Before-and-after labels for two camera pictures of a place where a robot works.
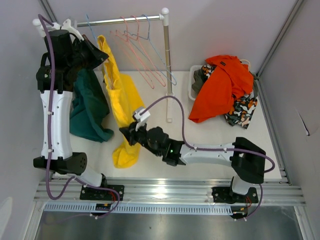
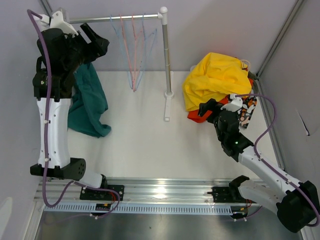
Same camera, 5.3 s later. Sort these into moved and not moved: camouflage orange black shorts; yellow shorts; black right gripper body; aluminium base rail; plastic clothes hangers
Moved: plastic clothes hangers; yellow shorts; black right gripper body
Not moved: aluminium base rail; camouflage orange black shorts
